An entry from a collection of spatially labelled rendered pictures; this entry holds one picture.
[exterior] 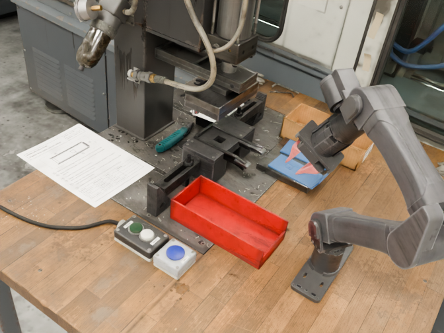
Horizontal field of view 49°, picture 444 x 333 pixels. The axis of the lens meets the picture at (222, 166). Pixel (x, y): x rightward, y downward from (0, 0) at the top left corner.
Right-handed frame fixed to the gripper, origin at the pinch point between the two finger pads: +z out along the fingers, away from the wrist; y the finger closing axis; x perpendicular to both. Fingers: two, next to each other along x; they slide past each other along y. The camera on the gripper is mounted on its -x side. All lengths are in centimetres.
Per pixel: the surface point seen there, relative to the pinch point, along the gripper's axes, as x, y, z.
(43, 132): -65, 94, 187
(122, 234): 26.4, 13.1, 27.5
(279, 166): -19.5, -0.4, 21.1
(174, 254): 24.2, 2.6, 20.3
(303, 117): -47, 4, 25
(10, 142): -47, 100, 190
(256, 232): 4.5, -7.0, 18.8
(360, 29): -74, 14, 5
